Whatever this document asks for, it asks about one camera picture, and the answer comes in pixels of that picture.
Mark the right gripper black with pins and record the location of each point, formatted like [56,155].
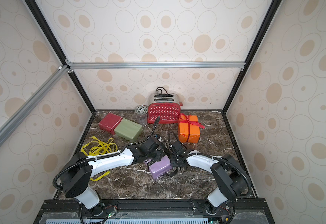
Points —
[173,156]

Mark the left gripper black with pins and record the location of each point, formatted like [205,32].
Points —
[161,153]

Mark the purple gift box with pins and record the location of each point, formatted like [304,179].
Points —
[160,167]

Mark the green gift box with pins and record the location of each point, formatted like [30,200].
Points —
[129,130]

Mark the red gift box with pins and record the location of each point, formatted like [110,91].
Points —
[110,122]

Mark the yellow ribbon of red box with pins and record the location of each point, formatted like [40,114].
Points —
[97,147]

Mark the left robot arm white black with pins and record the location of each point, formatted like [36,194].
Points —
[73,180]

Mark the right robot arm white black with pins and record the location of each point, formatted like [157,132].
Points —
[231,179]

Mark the orange gift box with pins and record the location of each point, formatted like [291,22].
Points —
[189,129]

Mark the red ribbon bow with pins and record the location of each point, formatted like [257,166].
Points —
[189,121]

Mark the clear plastic cup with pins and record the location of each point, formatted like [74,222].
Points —
[142,119]

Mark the patterned ceramic bowl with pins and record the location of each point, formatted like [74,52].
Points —
[141,109]

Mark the red polka dot toaster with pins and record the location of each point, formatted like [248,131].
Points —
[167,106]

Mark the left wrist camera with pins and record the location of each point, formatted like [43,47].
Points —
[158,137]

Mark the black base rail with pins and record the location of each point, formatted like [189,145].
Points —
[196,206]

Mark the horizontal aluminium frame bar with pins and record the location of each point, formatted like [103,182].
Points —
[157,65]

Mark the left aluminium frame bar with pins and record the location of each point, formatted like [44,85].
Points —
[11,125]

